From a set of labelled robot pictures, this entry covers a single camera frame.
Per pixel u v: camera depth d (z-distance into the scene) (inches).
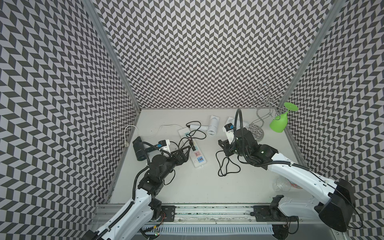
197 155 35.3
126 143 40.0
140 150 34.2
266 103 31.6
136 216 22.0
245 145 21.9
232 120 40.9
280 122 32.3
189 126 41.5
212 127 39.8
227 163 35.0
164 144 26.9
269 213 25.5
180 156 26.6
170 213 28.4
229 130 25.6
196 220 28.4
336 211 14.7
